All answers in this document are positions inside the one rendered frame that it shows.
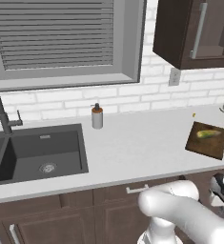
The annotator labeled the green yellow cucumber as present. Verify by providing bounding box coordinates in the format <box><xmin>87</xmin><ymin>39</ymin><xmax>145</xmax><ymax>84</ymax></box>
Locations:
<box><xmin>196</xmin><ymin>129</ymin><xmax>223</xmax><ymax>140</ymax></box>

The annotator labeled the dark grey sink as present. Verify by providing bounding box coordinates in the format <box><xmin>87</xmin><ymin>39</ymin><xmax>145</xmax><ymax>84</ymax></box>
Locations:
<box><xmin>0</xmin><ymin>123</ymin><xmax>90</xmax><ymax>187</ymax></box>

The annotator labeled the grey wall socket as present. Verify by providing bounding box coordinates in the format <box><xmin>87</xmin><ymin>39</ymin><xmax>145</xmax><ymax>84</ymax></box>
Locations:
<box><xmin>168</xmin><ymin>67</ymin><xmax>182</xmax><ymax>88</ymax></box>

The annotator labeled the dark grey tap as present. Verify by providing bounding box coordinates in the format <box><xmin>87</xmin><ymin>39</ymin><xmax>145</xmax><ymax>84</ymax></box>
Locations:
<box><xmin>0</xmin><ymin>86</ymin><xmax>24</xmax><ymax>135</ymax></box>

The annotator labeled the brown drawer front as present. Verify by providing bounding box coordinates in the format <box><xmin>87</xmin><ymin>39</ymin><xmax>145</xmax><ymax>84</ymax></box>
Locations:
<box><xmin>93</xmin><ymin>178</ymin><xmax>181</xmax><ymax>206</ymax></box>
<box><xmin>0</xmin><ymin>190</ymin><xmax>94</xmax><ymax>223</ymax></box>

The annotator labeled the grey soap dispenser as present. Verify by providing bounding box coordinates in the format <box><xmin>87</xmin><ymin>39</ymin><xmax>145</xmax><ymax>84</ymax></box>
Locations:
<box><xmin>90</xmin><ymin>102</ymin><xmax>104</xmax><ymax>131</ymax></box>

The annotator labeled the dark brown wall cupboard door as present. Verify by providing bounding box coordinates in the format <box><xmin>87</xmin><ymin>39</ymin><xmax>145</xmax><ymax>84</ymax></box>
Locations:
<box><xmin>153</xmin><ymin>0</ymin><xmax>224</xmax><ymax>71</ymax></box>

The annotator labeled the brown wooden cutting board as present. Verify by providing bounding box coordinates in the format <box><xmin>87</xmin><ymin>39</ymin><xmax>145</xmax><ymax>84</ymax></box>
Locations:
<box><xmin>184</xmin><ymin>121</ymin><xmax>224</xmax><ymax>161</ymax></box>

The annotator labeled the grey window with blinds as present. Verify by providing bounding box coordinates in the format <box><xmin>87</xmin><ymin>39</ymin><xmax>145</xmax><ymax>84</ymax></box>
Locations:
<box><xmin>0</xmin><ymin>0</ymin><xmax>148</xmax><ymax>92</ymax></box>

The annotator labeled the silver drawer handle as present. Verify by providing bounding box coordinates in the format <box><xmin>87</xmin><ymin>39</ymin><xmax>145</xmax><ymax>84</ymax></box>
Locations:
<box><xmin>126</xmin><ymin>183</ymin><xmax>150</xmax><ymax>195</ymax></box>

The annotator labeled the silver wall cupboard handle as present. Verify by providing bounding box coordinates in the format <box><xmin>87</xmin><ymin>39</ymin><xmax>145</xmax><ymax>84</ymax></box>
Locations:
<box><xmin>190</xmin><ymin>2</ymin><xmax>209</xmax><ymax>60</ymax></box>

